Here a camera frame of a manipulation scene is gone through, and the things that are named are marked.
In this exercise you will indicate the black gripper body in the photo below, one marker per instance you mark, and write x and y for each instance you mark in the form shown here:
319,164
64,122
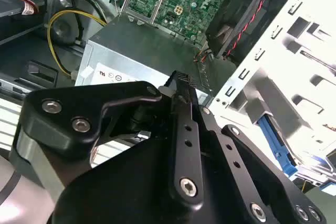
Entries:
126,187

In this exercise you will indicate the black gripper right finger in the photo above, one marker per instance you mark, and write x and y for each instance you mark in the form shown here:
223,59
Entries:
275,176

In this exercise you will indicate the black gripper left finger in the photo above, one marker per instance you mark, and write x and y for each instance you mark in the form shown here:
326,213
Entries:
186,155

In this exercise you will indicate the hard disk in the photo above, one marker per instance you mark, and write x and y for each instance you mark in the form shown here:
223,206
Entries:
277,142

